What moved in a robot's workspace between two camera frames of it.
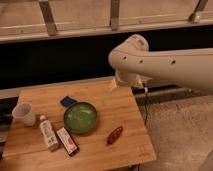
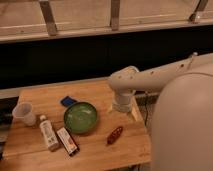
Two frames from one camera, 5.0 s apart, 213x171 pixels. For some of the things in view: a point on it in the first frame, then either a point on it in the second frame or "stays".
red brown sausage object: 115,135 stays
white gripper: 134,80 -> 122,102
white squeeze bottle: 50,133 stays
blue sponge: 68,101 stays
